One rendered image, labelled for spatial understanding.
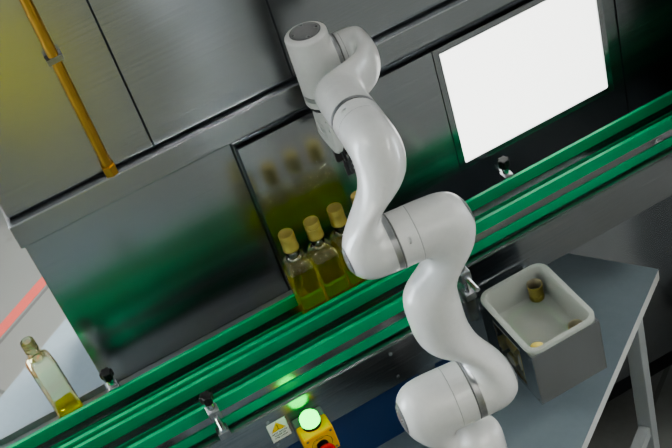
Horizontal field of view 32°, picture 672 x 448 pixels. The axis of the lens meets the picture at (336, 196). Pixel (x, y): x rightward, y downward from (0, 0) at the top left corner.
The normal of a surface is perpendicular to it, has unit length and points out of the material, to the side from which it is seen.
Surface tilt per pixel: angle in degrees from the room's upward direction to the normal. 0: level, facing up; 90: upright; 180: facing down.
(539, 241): 90
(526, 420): 0
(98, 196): 90
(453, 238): 84
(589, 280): 0
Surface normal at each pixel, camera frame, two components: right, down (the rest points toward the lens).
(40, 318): -0.25, -0.74
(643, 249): 0.42, 0.50
